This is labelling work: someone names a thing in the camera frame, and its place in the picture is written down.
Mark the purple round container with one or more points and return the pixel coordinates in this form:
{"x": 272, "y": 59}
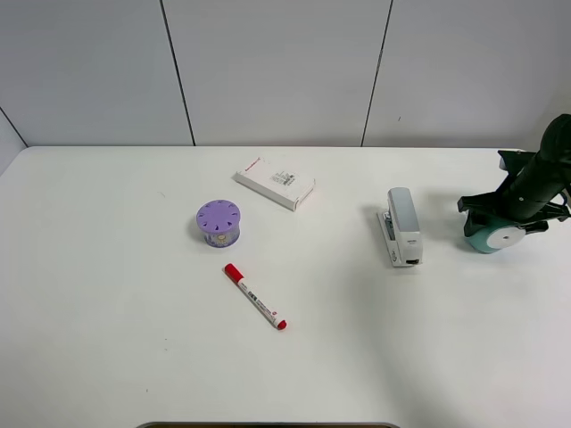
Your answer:
{"x": 219, "y": 222}

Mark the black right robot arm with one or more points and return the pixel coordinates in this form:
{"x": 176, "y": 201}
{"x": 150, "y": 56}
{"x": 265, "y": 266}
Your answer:
{"x": 555, "y": 147}

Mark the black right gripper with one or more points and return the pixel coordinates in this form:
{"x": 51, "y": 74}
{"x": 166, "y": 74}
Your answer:
{"x": 477, "y": 207}

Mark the red white marker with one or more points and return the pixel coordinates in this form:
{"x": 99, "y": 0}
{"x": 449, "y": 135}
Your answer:
{"x": 269, "y": 314}

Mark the white cardboard box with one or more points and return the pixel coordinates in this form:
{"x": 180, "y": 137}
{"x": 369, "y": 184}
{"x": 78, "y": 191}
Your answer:
{"x": 281, "y": 185}

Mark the teal pencil sharpener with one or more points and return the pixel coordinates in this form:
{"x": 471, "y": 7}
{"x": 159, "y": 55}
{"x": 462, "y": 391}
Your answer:
{"x": 500, "y": 234}

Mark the white grey stapler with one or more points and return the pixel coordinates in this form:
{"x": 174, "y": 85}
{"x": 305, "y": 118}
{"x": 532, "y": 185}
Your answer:
{"x": 399, "y": 223}

